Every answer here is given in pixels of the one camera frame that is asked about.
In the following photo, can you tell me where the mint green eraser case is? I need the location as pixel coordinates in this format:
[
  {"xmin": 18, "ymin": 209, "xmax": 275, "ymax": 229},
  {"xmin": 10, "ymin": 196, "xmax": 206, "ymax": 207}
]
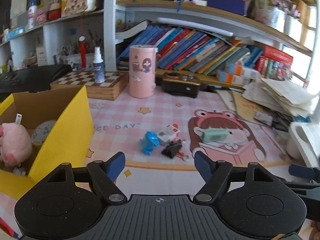
[{"xmin": 201, "ymin": 128, "xmax": 229, "ymax": 142}]

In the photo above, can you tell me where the blue dinosaur toy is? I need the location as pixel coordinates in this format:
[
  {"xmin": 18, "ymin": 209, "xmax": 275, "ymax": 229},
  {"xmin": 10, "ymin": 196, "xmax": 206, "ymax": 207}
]
[{"xmin": 139, "ymin": 131, "xmax": 159, "ymax": 155}]

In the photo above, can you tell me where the white desk lamp base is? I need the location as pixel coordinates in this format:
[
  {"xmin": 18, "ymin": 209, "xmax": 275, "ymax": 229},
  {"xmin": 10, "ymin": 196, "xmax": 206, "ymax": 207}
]
[{"xmin": 286, "ymin": 122, "xmax": 319, "ymax": 167}]

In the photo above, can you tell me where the yellow cardboard box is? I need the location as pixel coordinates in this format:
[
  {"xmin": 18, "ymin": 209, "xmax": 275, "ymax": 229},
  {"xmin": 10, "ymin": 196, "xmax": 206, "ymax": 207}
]
[{"xmin": 1, "ymin": 86, "xmax": 94, "ymax": 199}]

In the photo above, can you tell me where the black binder clip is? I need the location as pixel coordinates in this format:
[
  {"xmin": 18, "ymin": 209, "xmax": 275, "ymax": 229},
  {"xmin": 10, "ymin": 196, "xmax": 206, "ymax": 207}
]
[{"xmin": 162, "ymin": 139, "xmax": 189, "ymax": 161}]

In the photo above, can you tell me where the white red small box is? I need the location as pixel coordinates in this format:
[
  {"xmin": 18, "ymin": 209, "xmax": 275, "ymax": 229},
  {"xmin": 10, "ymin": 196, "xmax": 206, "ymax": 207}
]
[{"xmin": 157, "ymin": 125, "xmax": 180, "ymax": 146}]

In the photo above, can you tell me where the pink checkered desk mat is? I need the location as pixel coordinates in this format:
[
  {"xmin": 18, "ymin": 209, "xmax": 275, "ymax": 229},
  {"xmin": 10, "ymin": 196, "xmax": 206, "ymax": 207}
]
[{"xmin": 0, "ymin": 87, "xmax": 320, "ymax": 240}]

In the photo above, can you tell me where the stack of loose papers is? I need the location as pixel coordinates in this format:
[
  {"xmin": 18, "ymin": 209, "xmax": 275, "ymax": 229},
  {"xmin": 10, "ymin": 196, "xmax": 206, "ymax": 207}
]
[{"xmin": 242, "ymin": 78, "xmax": 319, "ymax": 118}]

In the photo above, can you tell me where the wooden chess board box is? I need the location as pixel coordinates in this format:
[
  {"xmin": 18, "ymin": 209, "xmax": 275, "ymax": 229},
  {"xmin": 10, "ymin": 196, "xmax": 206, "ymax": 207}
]
[{"xmin": 50, "ymin": 71, "xmax": 129, "ymax": 101}]

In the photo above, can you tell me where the pink plush toy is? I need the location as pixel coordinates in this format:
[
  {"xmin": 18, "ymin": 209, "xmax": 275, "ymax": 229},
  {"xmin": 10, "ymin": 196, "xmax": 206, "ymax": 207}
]
[{"xmin": 1, "ymin": 122, "xmax": 32, "ymax": 167}]

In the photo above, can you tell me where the brown black pencil sharpener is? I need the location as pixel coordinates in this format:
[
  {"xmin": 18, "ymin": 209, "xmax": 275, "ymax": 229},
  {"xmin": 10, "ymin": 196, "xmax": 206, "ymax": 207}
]
[{"xmin": 162, "ymin": 72, "xmax": 201, "ymax": 98}]

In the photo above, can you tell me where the white spray bottle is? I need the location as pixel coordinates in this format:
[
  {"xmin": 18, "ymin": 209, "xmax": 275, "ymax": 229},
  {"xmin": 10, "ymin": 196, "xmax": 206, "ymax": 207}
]
[{"xmin": 93, "ymin": 47, "xmax": 105, "ymax": 84}]

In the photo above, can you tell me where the black Yamaha keyboard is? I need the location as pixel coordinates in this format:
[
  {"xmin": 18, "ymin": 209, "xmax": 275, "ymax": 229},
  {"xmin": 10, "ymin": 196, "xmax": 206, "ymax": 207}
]
[{"xmin": 0, "ymin": 64, "xmax": 72, "ymax": 94}]

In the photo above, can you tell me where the red book box set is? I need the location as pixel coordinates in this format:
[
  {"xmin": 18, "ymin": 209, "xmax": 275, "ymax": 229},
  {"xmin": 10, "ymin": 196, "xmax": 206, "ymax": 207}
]
[{"xmin": 263, "ymin": 45, "xmax": 293, "ymax": 67}]

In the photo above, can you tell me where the pink cylindrical canister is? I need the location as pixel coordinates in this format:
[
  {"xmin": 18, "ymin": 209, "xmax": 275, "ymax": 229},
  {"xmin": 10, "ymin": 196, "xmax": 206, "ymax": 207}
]
[{"xmin": 129, "ymin": 45, "xmax": 158, "ymax": 99}]

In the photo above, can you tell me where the red tassel charm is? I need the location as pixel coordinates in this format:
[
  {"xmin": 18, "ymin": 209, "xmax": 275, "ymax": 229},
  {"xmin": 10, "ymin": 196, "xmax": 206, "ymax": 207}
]
[{"xmin": 79, "ymin": 36, "xmax": 86, "ymax": 69}]

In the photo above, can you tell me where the white lotion bottle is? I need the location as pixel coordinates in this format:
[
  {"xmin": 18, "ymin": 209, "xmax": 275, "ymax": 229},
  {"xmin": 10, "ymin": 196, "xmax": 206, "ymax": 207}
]
[{"xmin": 28, "ymin": 0, "xmax": 37, "ymax": 29}]

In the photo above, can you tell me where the dark blue storage box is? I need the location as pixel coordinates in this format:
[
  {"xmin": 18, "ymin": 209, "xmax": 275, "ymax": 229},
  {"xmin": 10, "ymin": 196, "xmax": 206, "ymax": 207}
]
[{"xmin": 207, "ymin": 0, "xmax": 247, "ymax": 16}]

